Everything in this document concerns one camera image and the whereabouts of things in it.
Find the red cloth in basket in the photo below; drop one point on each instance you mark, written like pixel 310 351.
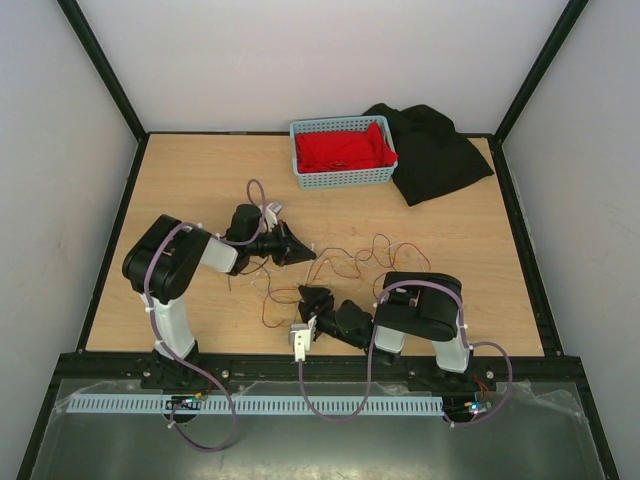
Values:
pixel 319 152

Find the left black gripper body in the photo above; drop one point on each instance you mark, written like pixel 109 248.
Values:
pixel 281 248

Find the black folded cloth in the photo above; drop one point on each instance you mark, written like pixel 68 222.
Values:
pixel 433 158

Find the light blue slotted cable duct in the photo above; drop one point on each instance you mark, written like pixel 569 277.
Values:
pixel 289 405

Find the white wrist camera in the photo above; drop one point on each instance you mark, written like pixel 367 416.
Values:
pixel 301 335
pixel 269 215

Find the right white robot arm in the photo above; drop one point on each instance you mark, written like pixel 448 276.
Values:
pixel 417 304

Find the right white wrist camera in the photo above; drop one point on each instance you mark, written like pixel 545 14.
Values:
pixel 301 335

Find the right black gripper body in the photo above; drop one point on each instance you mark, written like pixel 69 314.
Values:
pixel 324 300

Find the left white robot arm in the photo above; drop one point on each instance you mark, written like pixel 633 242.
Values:
pixel 162 264

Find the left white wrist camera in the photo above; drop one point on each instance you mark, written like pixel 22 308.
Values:
pixel 269 215

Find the black metal frame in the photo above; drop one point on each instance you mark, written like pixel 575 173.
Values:
pixel 555 364

